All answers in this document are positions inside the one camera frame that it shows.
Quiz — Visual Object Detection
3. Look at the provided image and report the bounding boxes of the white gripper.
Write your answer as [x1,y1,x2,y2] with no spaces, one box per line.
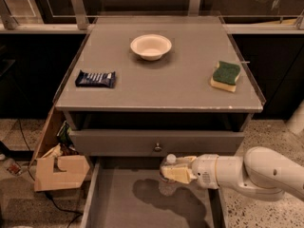
[161,154,219,189]

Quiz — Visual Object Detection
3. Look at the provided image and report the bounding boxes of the clear plastic water bottle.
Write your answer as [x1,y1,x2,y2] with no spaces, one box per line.
[159,154,177,197]

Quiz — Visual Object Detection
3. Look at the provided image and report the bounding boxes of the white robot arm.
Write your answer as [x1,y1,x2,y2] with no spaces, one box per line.
[160,113,304,201]

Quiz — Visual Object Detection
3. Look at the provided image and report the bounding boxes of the round metal drawer knob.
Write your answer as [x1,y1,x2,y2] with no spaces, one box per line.
[154,142,162,152]

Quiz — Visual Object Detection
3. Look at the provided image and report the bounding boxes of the grey open middle drawer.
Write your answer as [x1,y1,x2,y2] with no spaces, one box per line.
[80,158,229,228]

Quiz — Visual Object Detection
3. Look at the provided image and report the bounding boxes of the grey cabinet with counter top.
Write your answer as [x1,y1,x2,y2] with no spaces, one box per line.
[52,14,267,173]

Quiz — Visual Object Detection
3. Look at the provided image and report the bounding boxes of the grey top drawer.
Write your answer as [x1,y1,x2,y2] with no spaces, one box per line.
[69,129,244,157]

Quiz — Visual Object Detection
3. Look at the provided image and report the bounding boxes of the small bottle on floor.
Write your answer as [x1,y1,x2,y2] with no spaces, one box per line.
[3,159,22,176]

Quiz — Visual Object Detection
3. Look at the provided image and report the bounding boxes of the green and yellow sponge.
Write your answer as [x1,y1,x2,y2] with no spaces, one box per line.
[210,61,240,92]

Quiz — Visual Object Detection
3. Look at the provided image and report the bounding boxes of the blue snack bar wrapper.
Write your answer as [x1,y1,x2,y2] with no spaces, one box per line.
[75,71,116,88]

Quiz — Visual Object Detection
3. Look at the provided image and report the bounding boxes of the brown cardboard box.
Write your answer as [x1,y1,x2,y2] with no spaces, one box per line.
[29,106,90,192]

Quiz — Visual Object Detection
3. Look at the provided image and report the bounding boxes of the white paper bowl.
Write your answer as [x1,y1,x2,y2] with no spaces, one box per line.
[130,34,172,61]

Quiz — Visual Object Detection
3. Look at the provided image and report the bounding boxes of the green snack bag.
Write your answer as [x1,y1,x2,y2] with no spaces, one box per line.
[56,121,72,145]

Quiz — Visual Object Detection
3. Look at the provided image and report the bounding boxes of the black floor cable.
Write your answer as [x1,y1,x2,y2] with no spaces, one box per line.
[17,118,84,228]

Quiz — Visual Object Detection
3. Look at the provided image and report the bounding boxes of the right metal railing post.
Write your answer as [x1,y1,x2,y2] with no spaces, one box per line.
[188,0,201,16]

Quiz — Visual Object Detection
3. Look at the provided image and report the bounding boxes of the metal railing post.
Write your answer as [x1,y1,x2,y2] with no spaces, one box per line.
[71,0,89,30]
[188,0,201,16]

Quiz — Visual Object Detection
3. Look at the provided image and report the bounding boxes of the left metal railing post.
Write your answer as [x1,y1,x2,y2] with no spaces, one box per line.
[71,0,89,30]

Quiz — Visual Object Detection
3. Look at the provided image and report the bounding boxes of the far left railing post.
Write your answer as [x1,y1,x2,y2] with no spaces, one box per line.
[0,0,18,30]

